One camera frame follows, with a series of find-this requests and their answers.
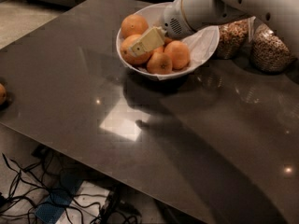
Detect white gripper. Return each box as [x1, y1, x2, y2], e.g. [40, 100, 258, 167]
[129, 0, 197, 57]

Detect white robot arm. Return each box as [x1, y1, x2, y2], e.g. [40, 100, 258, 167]
[150, 0, 299, 57]

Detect small middle orange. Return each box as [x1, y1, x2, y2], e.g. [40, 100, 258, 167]
[152, 46, 164, 54]

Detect white bowl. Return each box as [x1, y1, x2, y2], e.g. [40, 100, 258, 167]
[116, 2, 221, 81]

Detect white plastic bowl liner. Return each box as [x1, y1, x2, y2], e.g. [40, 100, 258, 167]
[118, 3, 220, 81]

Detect orange front with stem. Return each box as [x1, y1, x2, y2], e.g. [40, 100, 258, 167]
[147, 52, 173, 75]

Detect glass jar of nuts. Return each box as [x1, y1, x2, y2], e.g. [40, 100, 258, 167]
[216, 20, 249, 60]

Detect glass jar of grains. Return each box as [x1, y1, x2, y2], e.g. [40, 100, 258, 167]
[249, 24, 296, 73]

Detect orange at table edge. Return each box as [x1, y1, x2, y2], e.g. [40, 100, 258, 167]
[0, 83, 7, 105]

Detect blue mat on floor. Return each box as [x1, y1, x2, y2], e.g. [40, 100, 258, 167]
[35, 174, 83, 224]

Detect black floor cables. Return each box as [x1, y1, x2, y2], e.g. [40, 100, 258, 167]
[0, 147, 141, 224]

